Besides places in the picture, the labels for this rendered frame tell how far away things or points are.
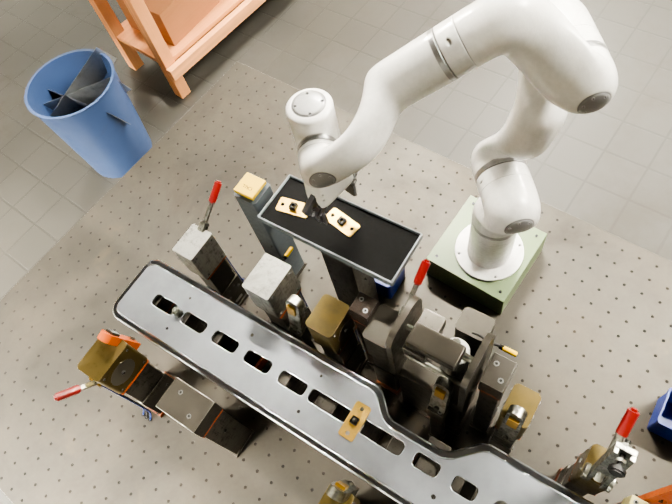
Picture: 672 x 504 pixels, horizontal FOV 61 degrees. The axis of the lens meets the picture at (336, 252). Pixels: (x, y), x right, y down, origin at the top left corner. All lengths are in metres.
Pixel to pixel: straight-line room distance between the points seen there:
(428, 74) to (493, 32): 0.11
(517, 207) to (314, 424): 0.65
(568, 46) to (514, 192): 0.41
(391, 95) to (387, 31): 2.54
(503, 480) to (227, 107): 1.63
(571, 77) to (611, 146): 2.02
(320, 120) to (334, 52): 2.45
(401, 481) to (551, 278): 0.79
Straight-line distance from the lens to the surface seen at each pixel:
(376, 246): 1.28
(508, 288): 1.65
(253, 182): 1.44
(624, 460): 1.13
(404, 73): 0.96
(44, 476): 1.92
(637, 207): 2.83
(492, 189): 1.31
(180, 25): 3.39
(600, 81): 1.00
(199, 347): 1.46
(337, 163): 0.97
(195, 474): 1.71
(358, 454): 1.30
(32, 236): 3.33
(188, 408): 1.39
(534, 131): 1.16
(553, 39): 0.98
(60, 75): 3.26
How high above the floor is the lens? 2.28
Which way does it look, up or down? 60 degrees down
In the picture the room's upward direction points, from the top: 18 degrees counter-clockwise
